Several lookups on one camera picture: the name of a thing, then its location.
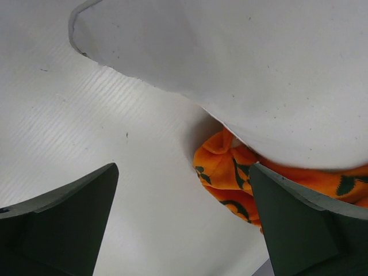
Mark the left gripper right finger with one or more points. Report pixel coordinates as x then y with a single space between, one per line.
306 232

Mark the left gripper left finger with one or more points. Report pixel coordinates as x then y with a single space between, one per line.
59 232

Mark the orange patterned pillowcase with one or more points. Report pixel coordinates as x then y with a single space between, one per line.
223 164

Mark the white pillow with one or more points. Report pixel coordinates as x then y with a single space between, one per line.
287 78

